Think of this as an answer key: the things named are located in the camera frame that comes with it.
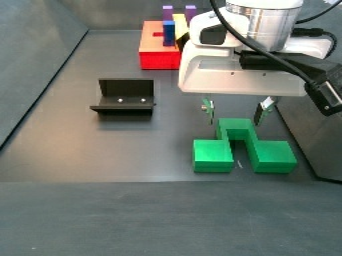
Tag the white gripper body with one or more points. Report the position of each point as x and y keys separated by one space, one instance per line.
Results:
x=210 y=68

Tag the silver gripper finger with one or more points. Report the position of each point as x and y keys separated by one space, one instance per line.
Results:
x=209 y=109

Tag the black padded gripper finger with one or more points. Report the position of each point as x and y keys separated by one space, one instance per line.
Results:
x=264 y=109

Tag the green stepped block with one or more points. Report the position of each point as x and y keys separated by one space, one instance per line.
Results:
x=270 y=156

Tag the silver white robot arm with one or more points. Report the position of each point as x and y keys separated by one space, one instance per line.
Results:
x=262 y=4

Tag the red board base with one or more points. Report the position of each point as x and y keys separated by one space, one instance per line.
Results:
x=156 y=55

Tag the black metal angle fixture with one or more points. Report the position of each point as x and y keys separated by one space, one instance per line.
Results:
x=126 y=95

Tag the yellow block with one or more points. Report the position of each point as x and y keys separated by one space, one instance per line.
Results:
x=181 y=25

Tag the blue block left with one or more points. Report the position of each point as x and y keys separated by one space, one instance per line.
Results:
x=169 y=33

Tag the purple block right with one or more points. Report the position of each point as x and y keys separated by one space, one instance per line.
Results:
x=190 y=12

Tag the purple block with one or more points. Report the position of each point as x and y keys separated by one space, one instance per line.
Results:
x=190 y=12
x=168 y=12

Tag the purple block left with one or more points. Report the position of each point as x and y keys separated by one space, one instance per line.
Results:
x=168 y=12

